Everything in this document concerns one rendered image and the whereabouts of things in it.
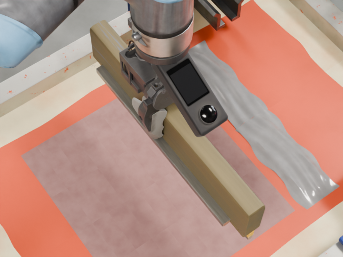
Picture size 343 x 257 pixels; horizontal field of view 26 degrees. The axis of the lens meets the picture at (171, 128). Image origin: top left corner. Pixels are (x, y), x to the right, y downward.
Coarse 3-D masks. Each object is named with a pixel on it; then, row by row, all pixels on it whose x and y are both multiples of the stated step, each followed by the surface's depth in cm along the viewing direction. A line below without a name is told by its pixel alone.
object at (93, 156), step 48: (240, 48) 133; (288, 48) 133; (96, 96) 128; (48, 144) 123; (96, 144) 123; (144, 144) 123; (0, 192) 119; (48, 192) 119; (96, 192) 119; (48, 240) 115
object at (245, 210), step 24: (96, 24) 112; (96, 48) 114; (120, 48) 110; (120, 72) 110; (168, 120) 104; (168, 144) 109; (192, 144) 102; (192, 168) 106; (216, 168) 100; (216, 192) 102; (240, 192) 98; (240, 216) 99
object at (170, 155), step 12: (96, 72) 116; (108, 72) 115; (108, 84) 114; (120, 96) 113; (132, 108) 112; (156, 144) 110; (168, 156) 108; (180, 168) 107; (192, 180) 106; (204, 192) 105; (216, 204) 104; (216, 216) 104
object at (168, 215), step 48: (288, 96) 128; (336, 96) 128; (240, 144) 123; (336, 144) 123; (144, 192) 119; (192, 192) 119; (288, 192) 119; (336, 192) 119; (96, 240) 115; (144, 240) 115; (192, 240) 115; (240, 240) 115; (288, 240) 115
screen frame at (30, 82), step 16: (304, 0) 134; (320, 0) 134; (128, 16) 132; (320, 16) 133; (336, 16) 132; (128, 32) 131; (336, 32) 131; (64, 48) 129; (80, 48) 129; (48, 64) 127; (64, 64) 127; (80, 64) 129; (16, 80) 125; (32, 80) 125; (48, 80) 127; (64, 80) 129; (0, 96) 124; (16, 96) 124; (32, 96) 127; (0, 112) 125; (320, 256) 110; (336, 256) 110
